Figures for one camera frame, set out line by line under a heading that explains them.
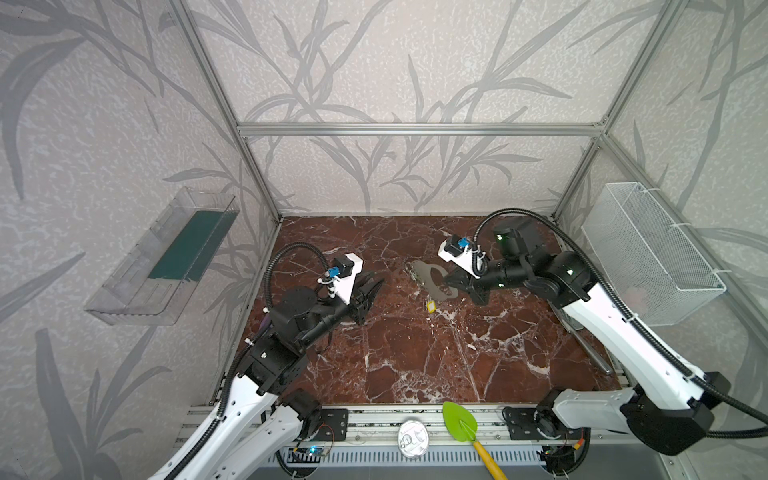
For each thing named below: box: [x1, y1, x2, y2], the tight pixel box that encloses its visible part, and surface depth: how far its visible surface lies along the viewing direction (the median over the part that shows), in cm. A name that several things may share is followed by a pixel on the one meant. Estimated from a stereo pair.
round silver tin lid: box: [398, 420, 429, 458], surface depth 69 cm
